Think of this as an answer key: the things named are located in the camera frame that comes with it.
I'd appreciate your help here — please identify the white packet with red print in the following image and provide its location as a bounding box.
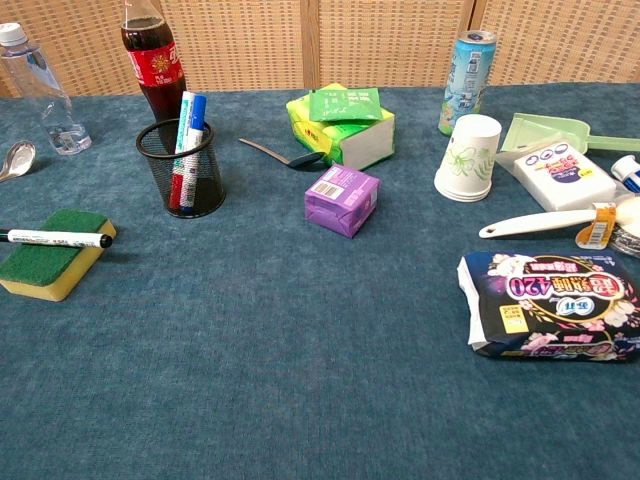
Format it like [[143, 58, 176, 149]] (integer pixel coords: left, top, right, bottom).
[[494, 140, 618, 213]]

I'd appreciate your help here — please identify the silver metal spoon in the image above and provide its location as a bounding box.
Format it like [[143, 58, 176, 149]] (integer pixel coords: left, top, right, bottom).
[[0, 140, 37, 184]]

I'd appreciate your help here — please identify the black marker pen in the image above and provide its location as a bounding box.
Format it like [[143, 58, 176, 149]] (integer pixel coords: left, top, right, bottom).
[[0, 228, 114, 250]]

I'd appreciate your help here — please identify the white floral paper cup stack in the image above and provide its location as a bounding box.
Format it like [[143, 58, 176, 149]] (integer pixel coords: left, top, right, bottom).
[[433, 113, 503, 203]]

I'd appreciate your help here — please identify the purple wrapped box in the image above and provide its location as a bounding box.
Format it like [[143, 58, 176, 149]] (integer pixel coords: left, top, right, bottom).
[[303, 163, 381, 240]]

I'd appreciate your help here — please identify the cola bottle with red label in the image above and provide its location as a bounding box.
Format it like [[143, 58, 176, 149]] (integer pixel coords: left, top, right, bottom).
[[120, 0, 188, 124]]

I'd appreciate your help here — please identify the white and blue tube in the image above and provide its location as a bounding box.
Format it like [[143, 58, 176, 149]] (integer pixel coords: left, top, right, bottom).
[[610, 154, 640, 194]]

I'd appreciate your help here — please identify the green sachet packet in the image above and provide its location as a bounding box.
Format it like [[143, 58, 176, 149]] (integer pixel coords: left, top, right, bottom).
[[308, 88, 385, 123]]

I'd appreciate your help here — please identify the black mesh pen holder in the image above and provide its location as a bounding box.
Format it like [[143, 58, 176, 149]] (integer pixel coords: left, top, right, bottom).
[[135, 118, 227, 219]]

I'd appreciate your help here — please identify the light green plastic dustpan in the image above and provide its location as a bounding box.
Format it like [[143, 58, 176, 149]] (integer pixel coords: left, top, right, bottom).
[[499, 112, 640, 155]]

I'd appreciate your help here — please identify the clear plastic water bottle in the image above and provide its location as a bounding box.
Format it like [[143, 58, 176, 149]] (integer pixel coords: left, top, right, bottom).
[[0, 22, 93, 156]]

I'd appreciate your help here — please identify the green and yellow tissue pack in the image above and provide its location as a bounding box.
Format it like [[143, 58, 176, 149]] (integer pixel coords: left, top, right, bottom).
[[285, 82, 397, 172]]

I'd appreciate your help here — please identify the blue table cloth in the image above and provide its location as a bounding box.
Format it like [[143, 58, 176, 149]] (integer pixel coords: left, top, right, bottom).
[[0, 82, 640, 480]]

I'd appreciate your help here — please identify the green and yellow sponge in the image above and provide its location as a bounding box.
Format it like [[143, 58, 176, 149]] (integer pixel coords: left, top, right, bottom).
[[0, 208, 118, 303]]

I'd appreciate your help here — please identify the white brush with orange label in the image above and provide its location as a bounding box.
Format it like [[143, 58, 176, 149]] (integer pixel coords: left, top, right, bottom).
[[478, 196, 640, 250]]

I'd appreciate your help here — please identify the dark sanitary pad package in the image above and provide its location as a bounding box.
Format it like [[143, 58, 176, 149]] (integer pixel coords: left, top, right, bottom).
[[456, 250, 640, 363]]

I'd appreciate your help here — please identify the woven rattan folding screen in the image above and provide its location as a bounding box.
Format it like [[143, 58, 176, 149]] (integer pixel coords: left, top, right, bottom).
[[0, 0, 640, 99]]

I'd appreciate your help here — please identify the steel wire scourer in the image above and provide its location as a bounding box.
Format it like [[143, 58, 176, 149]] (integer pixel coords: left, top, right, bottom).
[[607, 223, 640, 260]]

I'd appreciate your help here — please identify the light blue drink can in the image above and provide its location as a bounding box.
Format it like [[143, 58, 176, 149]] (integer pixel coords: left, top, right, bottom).
[[438, 30, 498, 137]]

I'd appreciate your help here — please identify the dark spoon with brown handle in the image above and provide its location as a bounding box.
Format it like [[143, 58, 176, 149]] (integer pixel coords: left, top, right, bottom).
[[238, 137, 327, 170]]

